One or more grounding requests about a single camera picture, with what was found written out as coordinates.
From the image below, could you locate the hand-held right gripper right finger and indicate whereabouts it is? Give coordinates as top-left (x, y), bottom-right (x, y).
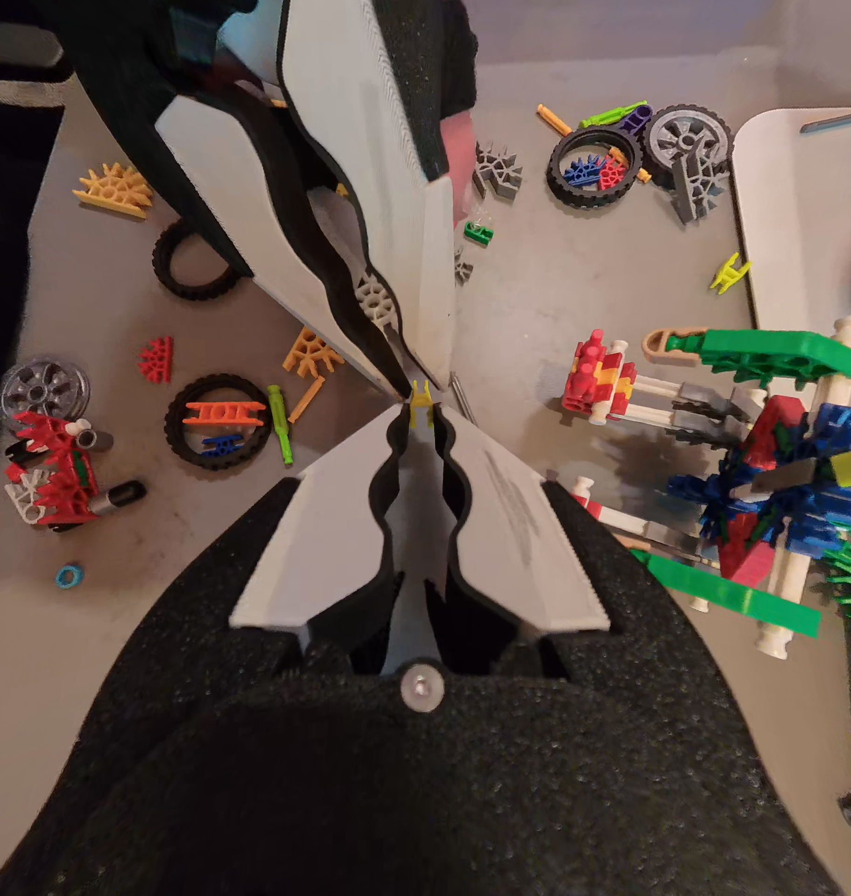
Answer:
top-left (431, 402), bottom-right (612, 641)

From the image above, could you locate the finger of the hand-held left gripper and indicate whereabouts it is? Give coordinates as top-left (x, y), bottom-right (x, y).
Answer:
top-left (277, 0), bottom-right (458, 392)
top-left (154, 80), bottom-right (415, 401)

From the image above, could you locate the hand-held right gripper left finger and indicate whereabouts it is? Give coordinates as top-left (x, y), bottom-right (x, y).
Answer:
top-left (229, 400), bottom-right (407, 652)

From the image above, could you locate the thin grey rod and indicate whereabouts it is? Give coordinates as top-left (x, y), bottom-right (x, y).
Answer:
top-left (446, 371), bottom-right (478, 426)

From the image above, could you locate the person's left hand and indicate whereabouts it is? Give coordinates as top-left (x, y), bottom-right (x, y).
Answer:
top-left (441, 112), bottom-right (473, 226)

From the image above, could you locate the empty black toy tyre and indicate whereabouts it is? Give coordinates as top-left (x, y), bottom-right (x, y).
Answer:
top-left (151, 218), bottom-right (253, 302)

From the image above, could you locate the yellow fan connector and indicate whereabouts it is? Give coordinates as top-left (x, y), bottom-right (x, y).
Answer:
top-left (71, 162), bottom-right (155, 221)

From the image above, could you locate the light green rod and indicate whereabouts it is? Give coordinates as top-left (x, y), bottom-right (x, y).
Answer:
top-left (578, 100), bottom-right (649, 129)
top-left (267, 384), bottom-right (295, 467)

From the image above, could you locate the dark grey snowflake connector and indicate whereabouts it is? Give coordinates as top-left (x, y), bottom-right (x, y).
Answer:
top-left (472, 141), bottom-right (525, 204)

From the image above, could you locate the orange ladder piece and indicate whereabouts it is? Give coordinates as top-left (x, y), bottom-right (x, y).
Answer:
top-left (182, 400), bottom-right (267, 428)

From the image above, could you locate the white snowflake connector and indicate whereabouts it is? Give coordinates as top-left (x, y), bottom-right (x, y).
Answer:
top-left (355, 273), bottom-right (401, 330)

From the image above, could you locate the orange lattice connector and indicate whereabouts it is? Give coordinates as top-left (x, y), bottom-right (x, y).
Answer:
top-left (282, 326), bottom-right (345, 380)

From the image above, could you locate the red half-round connector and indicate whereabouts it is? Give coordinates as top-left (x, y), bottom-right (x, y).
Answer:
top-left (137, 336), bottom-right (175, 385)

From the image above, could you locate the red toy model with tubes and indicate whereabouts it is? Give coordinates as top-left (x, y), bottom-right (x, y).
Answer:
top-left (1, 409), bottom-right (148, 534)

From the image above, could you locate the grey pulley wheel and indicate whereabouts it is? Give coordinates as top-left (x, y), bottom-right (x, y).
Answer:
top-left (0, 356), bottom-right (91, 423)

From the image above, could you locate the multicolour construction toy model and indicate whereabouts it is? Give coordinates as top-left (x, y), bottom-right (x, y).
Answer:
top-left (560, 315), bottom-right (851, 662)

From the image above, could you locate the grey spoked toy wheel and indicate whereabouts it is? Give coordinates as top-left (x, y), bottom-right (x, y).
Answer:
top-left (642, 104), bottom-right (734, 193)

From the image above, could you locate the grey lattice connector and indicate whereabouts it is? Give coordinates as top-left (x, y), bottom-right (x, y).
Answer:
top-left (670, 143), bottom-right (729, 226)

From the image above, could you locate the white board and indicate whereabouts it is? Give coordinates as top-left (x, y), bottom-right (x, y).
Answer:
top-left (730, 106), bottom-right (851, 351)

